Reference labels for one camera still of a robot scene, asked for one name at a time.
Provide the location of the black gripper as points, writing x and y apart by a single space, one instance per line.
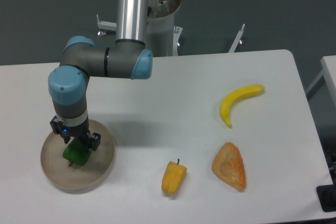
90 141

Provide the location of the green bell pepper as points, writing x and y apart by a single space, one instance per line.
77 152

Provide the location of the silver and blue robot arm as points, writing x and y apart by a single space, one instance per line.
67 84

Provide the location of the beige round plate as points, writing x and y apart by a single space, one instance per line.
67 175

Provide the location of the yellow bell pepper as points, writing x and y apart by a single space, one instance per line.
173 177

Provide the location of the orange triangular bread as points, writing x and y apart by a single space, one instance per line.
228 166

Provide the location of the yellow banana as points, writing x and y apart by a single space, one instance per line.
236 96

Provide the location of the black device at edge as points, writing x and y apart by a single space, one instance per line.
326 195

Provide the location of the white side table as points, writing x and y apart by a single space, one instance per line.
325 76

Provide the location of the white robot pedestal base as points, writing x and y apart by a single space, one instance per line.
152 22

